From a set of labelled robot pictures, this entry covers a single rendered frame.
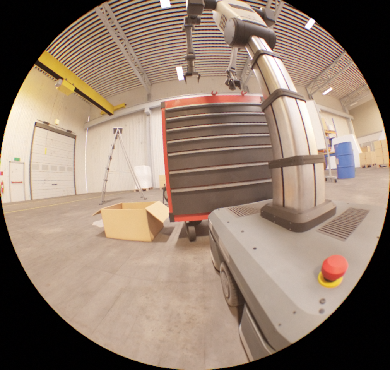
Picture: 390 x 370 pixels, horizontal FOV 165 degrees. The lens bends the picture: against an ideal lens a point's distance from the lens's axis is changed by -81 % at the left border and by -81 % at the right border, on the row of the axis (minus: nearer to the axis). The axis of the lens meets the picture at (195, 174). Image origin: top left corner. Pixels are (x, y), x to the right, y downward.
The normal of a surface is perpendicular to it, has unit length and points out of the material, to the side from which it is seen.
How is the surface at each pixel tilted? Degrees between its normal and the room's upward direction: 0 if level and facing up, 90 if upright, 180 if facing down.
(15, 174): 90
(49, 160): 90
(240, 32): 151
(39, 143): 90
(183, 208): 90
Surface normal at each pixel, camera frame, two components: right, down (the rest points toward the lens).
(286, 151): -0.99, 0.10
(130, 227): -0.05, -0.02
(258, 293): -0.77, -0.63
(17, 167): 0.99, -0.10
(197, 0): 0.11, 0.47
